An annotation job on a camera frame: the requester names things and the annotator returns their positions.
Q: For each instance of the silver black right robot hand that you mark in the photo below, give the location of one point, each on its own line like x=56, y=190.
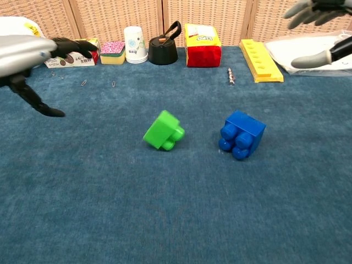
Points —
x=310, y=60

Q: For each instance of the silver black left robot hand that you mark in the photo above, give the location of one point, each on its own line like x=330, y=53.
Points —
x=19, y=55

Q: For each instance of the blue building block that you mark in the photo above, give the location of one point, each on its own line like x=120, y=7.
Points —
x=247, y=129

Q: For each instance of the green toy block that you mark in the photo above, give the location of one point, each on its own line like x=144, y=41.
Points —
x=159, y=130

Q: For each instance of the clear plastic zip bag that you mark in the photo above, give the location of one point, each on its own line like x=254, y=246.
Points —
x=283, y=52

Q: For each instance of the yellow holed plastic tray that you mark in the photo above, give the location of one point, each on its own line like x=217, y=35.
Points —
x=261, y=63

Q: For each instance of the chocolate cookie box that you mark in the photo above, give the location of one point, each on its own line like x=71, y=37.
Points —
x=79, y=61

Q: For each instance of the yellow sponge patterned pink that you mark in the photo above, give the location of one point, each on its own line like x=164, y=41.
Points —
x=112, y=52

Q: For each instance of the woven wooden folding screen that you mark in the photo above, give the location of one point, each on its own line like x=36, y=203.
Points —
x=220, y=13

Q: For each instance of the yellow red snack bag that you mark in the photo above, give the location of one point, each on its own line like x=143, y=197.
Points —
x=203, y=52

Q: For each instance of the white paper cup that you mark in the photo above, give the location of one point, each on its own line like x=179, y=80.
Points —
x=134, y=46

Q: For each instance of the blue felt tablecloth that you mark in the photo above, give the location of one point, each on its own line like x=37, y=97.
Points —
x=110, y=192

